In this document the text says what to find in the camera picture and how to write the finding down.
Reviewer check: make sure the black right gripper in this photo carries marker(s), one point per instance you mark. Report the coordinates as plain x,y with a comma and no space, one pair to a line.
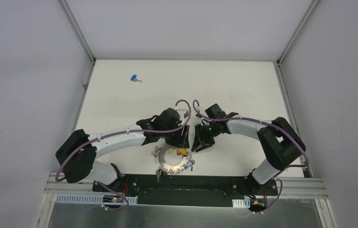
201,141

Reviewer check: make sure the yellow key tag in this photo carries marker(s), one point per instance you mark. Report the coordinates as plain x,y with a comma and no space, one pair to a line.
182,151

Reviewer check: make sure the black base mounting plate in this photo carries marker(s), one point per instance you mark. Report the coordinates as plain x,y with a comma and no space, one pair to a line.
178,190

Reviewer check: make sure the blue capped key far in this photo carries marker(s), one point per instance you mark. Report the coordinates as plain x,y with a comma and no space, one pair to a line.
135,79

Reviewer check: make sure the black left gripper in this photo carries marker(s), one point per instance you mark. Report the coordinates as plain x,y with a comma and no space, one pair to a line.
179,138

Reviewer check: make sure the metal disc with keyrings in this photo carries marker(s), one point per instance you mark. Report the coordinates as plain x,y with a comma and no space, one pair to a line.
168,160

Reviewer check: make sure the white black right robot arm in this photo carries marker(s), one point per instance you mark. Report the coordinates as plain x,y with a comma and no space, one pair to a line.
280,143

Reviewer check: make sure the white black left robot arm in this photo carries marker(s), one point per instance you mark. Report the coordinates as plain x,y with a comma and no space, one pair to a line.
78,155

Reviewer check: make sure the silver key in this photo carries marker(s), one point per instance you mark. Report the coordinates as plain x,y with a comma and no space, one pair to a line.
158,174

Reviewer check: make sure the blue key tag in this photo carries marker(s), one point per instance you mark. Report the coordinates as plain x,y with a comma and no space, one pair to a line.
190,163

